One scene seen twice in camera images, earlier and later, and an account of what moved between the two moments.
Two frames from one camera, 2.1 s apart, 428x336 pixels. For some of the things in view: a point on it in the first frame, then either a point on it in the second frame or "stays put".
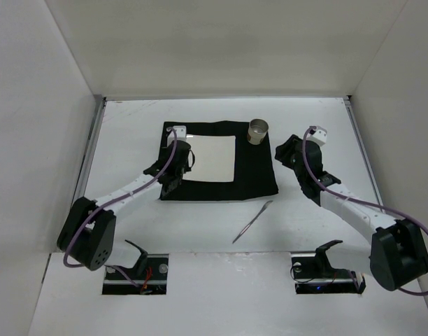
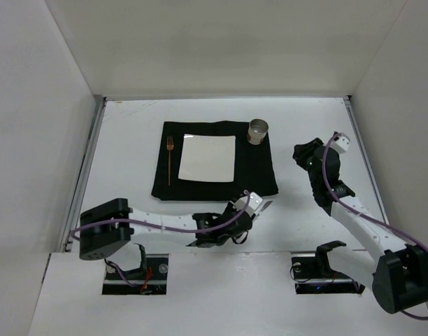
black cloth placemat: x=254 y=169 stays put
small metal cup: x=257 y=131 stays put
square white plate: x=215 y=157 stays put
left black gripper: x=185 y=156 -> x=240 y=223
